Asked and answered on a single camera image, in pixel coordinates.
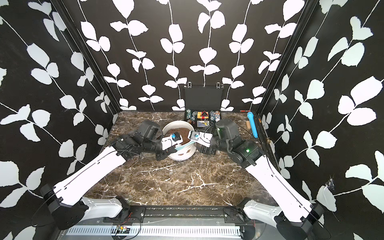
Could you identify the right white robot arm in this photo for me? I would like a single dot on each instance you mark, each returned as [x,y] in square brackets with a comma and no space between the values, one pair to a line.
[294,217]

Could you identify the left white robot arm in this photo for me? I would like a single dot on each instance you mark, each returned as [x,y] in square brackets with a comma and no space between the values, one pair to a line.
[66,201]

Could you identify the playing card deck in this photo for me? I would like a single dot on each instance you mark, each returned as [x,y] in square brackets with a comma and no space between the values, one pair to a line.
[203,124]

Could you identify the brown clay soil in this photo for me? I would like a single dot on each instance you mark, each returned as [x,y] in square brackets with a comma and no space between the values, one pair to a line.
[184,132]

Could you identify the black poker chip case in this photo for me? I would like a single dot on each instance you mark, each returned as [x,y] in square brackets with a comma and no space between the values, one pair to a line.
[203,103]

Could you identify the blue cylindrical tool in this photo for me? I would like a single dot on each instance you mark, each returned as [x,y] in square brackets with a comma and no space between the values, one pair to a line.
[251,118]

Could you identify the white perforated strip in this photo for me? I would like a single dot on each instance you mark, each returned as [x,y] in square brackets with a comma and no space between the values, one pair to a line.
[162,231]

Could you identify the small circuit board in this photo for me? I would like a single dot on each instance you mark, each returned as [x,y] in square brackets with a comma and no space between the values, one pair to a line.
[122,230]

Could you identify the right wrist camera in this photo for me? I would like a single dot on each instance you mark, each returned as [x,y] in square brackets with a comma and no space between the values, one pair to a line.
[194,136]

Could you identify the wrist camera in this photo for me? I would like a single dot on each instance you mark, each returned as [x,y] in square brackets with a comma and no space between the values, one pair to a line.
[176,137]
[194,136]

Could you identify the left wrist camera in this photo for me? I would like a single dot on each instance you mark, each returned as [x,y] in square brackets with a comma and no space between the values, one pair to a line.
[176,137]

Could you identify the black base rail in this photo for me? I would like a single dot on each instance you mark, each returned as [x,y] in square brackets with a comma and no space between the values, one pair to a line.
[229,214]

